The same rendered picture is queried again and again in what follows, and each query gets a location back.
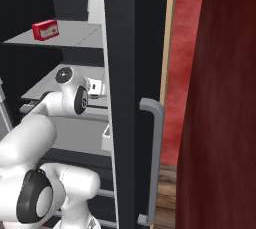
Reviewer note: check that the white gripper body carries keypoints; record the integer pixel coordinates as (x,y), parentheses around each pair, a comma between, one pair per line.
(102,89)

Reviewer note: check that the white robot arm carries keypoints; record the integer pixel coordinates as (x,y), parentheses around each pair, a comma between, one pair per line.
(30,139)

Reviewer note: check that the red food box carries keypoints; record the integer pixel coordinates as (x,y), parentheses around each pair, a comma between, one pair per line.
(45,30)

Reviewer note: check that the black fridge door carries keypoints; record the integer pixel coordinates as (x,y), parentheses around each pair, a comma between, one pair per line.
(133,39)

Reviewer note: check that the beige wooden trim strip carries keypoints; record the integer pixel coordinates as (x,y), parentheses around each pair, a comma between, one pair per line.
(168,39)

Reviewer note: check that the dark red cabinet panel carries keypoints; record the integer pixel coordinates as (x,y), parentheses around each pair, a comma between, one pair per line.
(223,106)

